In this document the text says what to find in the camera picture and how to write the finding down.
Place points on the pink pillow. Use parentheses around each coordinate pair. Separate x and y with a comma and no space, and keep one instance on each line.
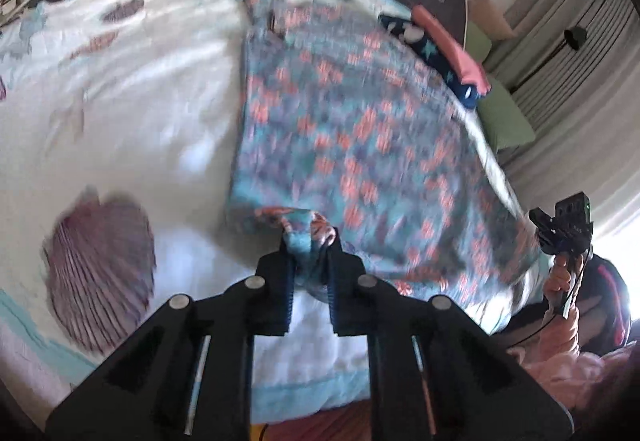
(487,16)

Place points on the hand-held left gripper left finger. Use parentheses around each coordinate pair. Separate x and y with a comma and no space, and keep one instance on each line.
(287,281)

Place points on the person's dark striped clothing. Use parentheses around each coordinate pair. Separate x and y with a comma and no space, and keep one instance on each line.
(605,296)

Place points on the white seashell print blanket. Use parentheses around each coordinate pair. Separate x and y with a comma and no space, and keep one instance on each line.
(150,96)

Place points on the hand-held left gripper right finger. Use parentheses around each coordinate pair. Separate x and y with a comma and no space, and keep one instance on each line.
(332,281)

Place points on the black floor lamp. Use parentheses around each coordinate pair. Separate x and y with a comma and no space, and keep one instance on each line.
(575,37)

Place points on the person's right hand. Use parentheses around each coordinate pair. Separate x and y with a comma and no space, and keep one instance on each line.
(557,278)

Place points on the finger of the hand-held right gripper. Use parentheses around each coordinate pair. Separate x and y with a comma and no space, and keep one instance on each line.
(542,220)
(550,242)

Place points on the blue floral garment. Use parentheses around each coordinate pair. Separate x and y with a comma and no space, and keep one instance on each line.
(350,121)

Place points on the large green cushion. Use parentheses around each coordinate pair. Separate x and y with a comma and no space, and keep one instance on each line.
(505,116)

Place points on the folded pink cloth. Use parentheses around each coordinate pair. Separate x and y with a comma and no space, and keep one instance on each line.
(450,48)

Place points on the folded navy star print cloth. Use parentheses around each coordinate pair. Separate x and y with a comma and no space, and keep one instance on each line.
(440,56)

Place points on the grey curtain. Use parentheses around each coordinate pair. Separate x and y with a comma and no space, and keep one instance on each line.
(575,86)

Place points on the small green cushion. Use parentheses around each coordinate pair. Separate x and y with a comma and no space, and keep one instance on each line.
(477,43)

